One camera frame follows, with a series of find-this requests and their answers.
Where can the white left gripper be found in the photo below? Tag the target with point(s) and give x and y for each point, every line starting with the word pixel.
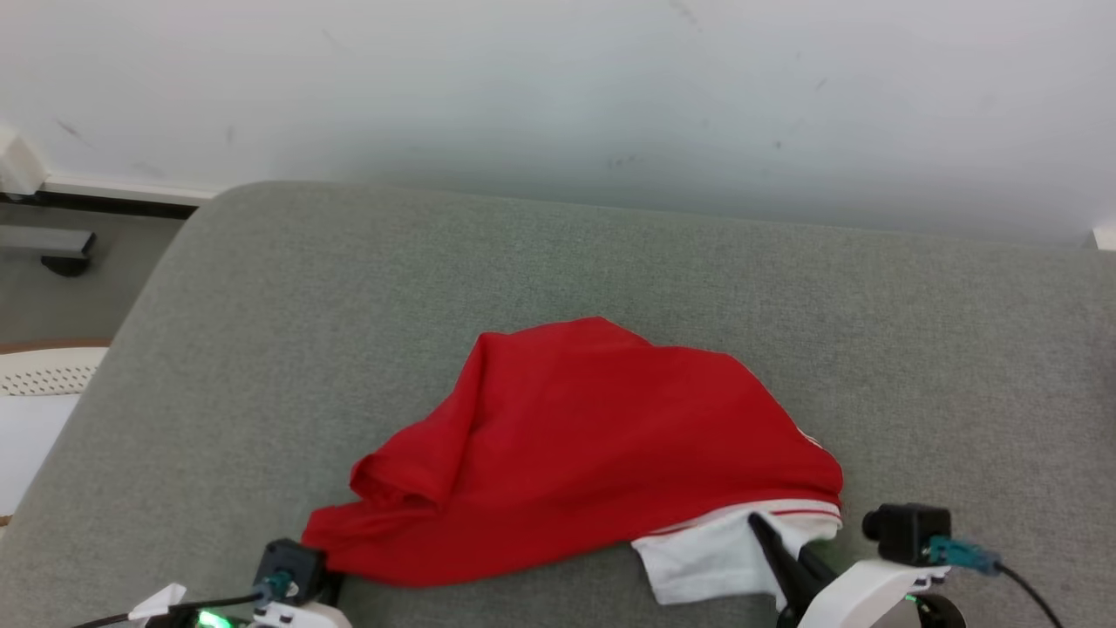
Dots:
pixel 301 617

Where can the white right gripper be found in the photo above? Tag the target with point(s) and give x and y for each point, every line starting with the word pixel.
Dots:
pixel 863 593

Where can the red and white striped jersey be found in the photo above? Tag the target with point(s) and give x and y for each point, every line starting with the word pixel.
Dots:
pixel 593 436

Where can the white perforated laundry basket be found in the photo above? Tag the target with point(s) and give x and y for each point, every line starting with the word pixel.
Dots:
pixel 39 384

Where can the dark grey floor stand base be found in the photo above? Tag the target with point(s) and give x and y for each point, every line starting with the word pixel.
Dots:
pixel 48 244

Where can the white baseboard strip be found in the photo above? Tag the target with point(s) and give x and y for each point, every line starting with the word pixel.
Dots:
pixel 131 187

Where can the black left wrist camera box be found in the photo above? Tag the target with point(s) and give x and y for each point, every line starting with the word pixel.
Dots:
pixel 292 563

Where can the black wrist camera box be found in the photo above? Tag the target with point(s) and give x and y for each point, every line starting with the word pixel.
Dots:
pixel 292 563
pixel 907 530

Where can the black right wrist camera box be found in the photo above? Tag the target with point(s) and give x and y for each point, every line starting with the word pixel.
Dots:
pixel 907 530

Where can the small white wall box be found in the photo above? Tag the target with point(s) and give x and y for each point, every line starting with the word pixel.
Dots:
pixel 1105 237

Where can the white wall corner duct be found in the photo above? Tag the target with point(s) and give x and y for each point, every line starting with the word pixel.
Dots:
pixel 17 166

